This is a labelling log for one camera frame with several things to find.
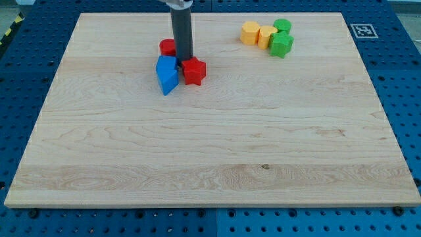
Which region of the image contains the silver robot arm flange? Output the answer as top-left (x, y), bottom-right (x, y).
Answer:
top-left (159, 0), bottom-right (193, 10)

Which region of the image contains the red star block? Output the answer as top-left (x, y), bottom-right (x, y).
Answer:
top-left (182, 57), bottom-right (207, 86)

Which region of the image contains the blue pentagon block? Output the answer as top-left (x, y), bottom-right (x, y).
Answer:
top-left (155, 55), bottom-right (179, 95)

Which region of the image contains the red cylinder block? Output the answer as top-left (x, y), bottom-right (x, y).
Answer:
top-left (159, 38), bottom-right (176, 57)

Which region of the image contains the yellow hexagon block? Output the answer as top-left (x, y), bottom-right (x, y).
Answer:
top-left (240, 21), bottom-right (260, 45)

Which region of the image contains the wooden board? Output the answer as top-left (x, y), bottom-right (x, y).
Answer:
top-left (5, 13), bottom-right (420, 209)

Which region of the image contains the yellow heart block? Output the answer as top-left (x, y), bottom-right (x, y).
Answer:
top-left (257, 26), bottom-right (278, 49)

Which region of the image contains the green star block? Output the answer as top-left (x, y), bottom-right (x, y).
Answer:
top-left (269, 32), bottom-right (294, 58)

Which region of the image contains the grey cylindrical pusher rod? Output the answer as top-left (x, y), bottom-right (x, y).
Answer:
top-left (170, 7), bottom-right (193, 65)

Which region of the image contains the green cylinder block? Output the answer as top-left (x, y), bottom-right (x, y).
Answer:
top-left (273, 18), bottom-right (292, 34)

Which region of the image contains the white fiducial marker tag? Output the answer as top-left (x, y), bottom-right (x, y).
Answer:
top-left (350, 23), bottom-right (378, 39)

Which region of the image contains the yellow black hazard tape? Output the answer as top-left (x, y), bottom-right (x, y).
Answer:
top-left (1, 12), bottom-right (25, 47)

